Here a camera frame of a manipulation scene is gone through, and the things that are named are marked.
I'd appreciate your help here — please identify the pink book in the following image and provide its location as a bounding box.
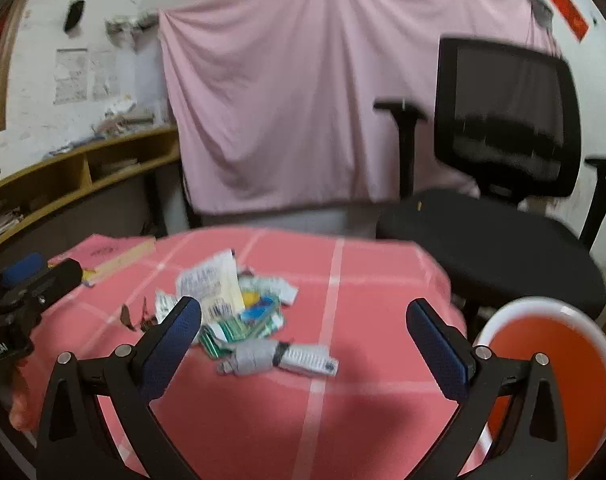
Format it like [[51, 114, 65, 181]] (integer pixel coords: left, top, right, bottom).
[[48, 234, 157, 283]]

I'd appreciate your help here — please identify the grey taped white tube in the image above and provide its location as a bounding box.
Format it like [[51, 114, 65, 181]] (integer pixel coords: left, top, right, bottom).
[[217, 338, 340, 377]]

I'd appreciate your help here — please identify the faded wall paper sheet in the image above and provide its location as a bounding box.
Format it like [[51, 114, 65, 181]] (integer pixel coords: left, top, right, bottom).
[[54, 48, 89, 105]]

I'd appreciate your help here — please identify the green striped packet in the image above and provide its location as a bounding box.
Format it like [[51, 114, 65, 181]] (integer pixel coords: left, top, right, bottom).
[[199, 310, 286, 359]]

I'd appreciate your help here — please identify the black object on wall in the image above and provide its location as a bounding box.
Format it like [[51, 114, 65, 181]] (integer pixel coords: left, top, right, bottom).
[[63, 0, 86, 33]]

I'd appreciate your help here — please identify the wooden shelf desk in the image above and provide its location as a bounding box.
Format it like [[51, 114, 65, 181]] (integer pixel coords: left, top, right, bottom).
[[0, 125, 184, 256]]

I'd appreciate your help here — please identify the cluttered small wall shelf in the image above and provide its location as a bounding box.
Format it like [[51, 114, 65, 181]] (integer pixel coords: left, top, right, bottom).
[[106, 12, 159, 43]]

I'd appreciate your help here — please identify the red wall paper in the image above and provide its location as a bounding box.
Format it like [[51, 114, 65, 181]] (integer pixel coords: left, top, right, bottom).
[[546, 0, 590, 43]]

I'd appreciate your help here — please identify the orange basin with white rim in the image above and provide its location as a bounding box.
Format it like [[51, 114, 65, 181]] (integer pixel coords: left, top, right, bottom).
[[473, 296, 606, 480]]

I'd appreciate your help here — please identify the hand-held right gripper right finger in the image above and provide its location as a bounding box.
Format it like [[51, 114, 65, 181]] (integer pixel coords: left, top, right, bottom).
[[405, 298, 570, 480]]

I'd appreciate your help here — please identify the plain white sachet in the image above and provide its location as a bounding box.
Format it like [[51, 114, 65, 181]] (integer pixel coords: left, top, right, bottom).
[[265, 275, 299, 306]]

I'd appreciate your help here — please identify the white printed paper receipt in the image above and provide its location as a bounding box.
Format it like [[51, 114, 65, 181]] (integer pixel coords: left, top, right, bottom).
[[175, 249, 246, 321]]

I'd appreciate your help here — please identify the pink hanging sheet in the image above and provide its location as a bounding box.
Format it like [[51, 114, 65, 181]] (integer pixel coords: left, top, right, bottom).
[[158, 0, 564, 216]]

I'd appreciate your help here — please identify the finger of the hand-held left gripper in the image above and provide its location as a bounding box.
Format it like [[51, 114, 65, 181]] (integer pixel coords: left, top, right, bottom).
[[0, 253, 48, 288], [30, 258, 83, 306]]

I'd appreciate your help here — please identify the person's left hand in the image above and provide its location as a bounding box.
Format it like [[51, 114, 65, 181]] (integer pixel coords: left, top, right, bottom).
[[0, 360, 35, 433]]

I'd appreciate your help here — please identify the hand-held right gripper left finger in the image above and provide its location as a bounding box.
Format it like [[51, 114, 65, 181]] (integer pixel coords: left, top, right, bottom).
[[36, 296, 202, 480]]

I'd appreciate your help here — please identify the black mesh office chair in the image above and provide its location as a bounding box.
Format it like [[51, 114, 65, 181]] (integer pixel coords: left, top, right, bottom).
[[373, 36, 606, 328]]

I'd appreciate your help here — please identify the pink checked blanket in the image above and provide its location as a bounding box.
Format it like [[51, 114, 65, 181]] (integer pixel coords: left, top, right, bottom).
[[13, 226, 488, 480]]

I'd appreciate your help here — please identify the white printed sachet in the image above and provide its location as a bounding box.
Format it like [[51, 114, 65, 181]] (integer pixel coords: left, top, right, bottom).
[[155, 290, 180, 323]]

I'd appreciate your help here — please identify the blue and yellow packet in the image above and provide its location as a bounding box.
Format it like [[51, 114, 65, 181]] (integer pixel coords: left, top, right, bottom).
[[238, 287, 284, 321]]

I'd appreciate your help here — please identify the pile of papers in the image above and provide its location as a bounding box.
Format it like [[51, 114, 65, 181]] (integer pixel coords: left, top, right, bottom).
[[48, 100, 156, 156]]

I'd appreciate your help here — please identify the wooden framed picture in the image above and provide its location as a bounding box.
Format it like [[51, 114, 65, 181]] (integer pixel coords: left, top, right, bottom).
[[0, 0, 31, 138]]

